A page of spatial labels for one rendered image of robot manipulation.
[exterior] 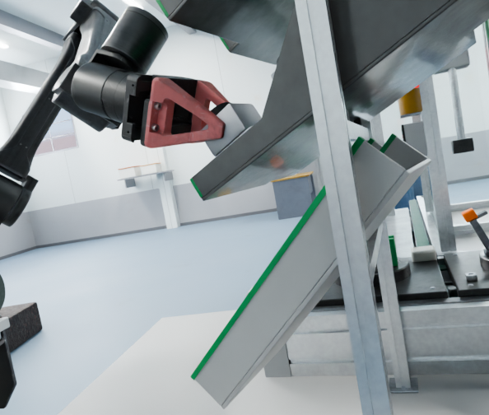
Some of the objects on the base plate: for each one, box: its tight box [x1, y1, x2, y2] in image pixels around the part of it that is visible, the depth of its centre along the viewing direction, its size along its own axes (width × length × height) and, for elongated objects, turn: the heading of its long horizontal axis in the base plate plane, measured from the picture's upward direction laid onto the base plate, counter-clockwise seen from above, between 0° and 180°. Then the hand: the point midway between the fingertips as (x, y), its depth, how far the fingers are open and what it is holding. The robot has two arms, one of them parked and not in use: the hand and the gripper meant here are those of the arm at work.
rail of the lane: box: [263, 343, 291, 377], centre depth 116 cm, size 6×89×11 cm, turn 45°
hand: (230, 128), depth 44 cm, fingers closed on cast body, 4 cm apart
